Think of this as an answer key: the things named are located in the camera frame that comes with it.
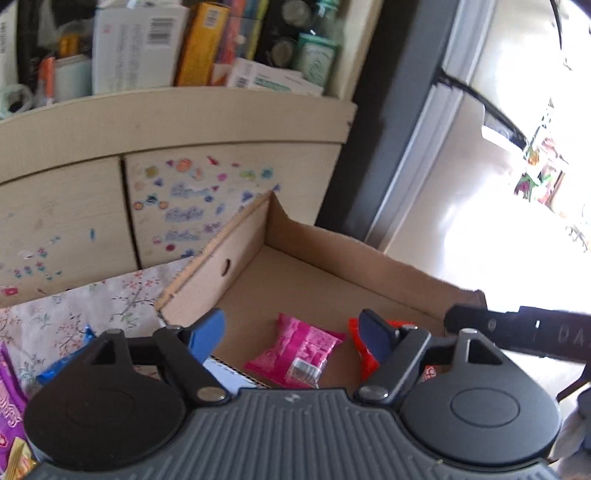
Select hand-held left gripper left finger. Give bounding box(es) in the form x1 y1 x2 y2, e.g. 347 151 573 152
83 308 232 407

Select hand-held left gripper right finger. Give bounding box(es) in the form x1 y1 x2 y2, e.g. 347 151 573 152
353 308 502 402

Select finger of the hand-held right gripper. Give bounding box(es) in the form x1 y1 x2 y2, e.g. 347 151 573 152
444 302 591 366

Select pink snack packet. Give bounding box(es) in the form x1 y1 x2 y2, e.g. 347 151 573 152
244 313 347 389

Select cardboard carton box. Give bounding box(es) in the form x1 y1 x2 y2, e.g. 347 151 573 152
154 190 488 391

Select purple snack packet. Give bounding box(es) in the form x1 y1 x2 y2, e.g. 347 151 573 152
0 344 31 462

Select red snack packet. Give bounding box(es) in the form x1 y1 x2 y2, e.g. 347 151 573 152
347 318 439 384

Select floral tablecloth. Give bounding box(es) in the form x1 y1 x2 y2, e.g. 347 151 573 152
0 258 195 416

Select blue foil snack packet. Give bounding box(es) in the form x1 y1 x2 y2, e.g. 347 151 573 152
36 324 100 387

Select wooden cabinet with stickers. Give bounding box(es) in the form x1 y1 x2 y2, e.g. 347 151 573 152
0 85 358 308

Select white and green box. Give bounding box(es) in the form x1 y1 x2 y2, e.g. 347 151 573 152
226 58 324 97

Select teal tin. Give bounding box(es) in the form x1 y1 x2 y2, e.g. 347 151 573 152
295 32 338 86

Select orange box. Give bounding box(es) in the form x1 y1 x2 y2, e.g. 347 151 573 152
175 2 232 88

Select white container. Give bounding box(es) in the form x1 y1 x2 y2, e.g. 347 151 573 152
54 55 93 99

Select glass jar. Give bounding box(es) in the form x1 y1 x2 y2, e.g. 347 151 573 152
281 0 315 28
270 37 298 68

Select white box with barcode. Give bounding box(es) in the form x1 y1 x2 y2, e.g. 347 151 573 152
92 4 191 96

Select colourful striped box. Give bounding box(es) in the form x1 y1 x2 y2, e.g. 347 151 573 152
217 0 271 65

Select dark door frame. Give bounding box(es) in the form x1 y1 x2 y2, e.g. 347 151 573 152
316 0 462 252

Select black cable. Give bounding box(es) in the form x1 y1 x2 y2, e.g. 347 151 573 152
438 67 529 148

